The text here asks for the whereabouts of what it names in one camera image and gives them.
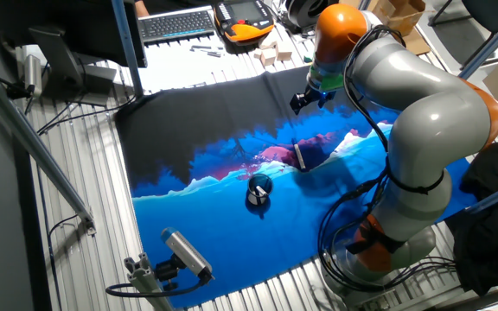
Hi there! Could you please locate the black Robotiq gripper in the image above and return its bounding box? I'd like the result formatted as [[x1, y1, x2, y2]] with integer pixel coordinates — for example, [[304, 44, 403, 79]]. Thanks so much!
[[290, 85, 337, 116]]

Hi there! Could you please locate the white marker pen blue cap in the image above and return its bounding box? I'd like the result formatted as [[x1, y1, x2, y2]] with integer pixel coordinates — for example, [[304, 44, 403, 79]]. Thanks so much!
[[292, 138, 307, 172]]

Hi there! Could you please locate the black mesh pen holder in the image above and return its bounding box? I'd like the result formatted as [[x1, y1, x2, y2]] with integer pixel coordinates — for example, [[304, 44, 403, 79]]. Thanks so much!
[[246, 173, 274, 206]]

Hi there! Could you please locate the large wooden block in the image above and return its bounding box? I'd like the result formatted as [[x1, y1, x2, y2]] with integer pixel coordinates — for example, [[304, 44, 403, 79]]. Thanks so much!
[[274, 41, 294, 61]]

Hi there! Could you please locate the pale wooden block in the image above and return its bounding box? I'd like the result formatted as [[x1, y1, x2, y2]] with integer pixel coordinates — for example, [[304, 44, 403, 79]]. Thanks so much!
[[258, 30, 279, 50]]

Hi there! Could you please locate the black round spool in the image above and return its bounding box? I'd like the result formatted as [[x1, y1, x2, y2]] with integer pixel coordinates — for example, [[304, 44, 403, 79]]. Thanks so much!
[[284, 0, 332, 32]]

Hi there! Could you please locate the orange black teach pendant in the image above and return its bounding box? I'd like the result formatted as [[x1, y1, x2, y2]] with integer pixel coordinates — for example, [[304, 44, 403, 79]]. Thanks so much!
[[213, 0, 276, 45]]

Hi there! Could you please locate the brown cardboard box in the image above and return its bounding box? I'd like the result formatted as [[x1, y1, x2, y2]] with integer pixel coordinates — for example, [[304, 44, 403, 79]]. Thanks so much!
[[372, 0, 427, 38]]

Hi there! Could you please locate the black computer keyboard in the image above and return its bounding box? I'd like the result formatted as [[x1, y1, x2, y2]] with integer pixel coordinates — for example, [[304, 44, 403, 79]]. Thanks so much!
[[137, 5, 216, 44]]

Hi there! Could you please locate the blue landscape printed cloth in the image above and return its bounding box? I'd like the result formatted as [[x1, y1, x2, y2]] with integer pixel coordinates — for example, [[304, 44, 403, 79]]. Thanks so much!
[[114, 64, 479, 308]]

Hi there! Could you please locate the dark office chair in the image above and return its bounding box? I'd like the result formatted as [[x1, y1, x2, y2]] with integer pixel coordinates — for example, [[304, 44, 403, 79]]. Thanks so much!
[[428, 0, 498, 57]]

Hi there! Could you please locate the black crumpled garment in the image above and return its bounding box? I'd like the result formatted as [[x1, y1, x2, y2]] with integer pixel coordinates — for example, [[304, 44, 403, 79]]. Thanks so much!
[[445, 142, 498, 297]]

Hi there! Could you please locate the short aluminium profile stub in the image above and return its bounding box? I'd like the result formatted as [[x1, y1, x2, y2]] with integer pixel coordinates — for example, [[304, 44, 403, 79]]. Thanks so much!
[[123, 252, 175, 311]]

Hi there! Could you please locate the dark metal beam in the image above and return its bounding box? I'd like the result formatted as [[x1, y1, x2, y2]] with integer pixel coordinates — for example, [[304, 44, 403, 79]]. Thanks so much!
[[424, 283, 498, 311]]

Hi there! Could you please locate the black computer monitor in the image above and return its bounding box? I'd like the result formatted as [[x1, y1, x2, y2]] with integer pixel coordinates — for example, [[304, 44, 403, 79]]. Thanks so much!
[[0, 0, 149, 108]]

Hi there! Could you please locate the green gripper mount plate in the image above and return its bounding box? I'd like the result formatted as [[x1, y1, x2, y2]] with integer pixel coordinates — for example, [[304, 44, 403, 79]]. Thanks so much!
[[308, 64, 345, 92]]

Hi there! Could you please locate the black monitor cable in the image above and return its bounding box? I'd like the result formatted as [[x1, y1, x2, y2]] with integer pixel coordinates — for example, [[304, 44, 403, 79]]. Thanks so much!
[[36, 92, 137, 136]]

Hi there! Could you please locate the silver camera blue end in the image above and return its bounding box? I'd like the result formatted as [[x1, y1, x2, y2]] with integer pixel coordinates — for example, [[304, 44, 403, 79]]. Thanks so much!
[[160, 227, 214, 281]]

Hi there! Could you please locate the black camera ball mount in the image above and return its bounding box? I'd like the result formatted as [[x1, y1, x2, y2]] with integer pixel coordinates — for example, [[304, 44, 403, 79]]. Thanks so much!
[[153, 253, 186, 292]]

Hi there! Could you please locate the black camera cable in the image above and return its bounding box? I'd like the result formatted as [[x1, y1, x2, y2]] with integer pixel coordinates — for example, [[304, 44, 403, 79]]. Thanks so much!
[[105, 271, 214, 299], [0, 64, 32, 99]]

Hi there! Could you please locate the silver cylindrical camera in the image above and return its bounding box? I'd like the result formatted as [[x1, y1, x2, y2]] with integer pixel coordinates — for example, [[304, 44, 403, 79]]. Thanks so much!
[[22, 54, 43, 98]]

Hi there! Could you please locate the thin black cable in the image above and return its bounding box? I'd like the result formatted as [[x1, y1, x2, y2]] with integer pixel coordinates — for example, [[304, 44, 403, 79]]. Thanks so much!
[[48, 213, 80, 311]]

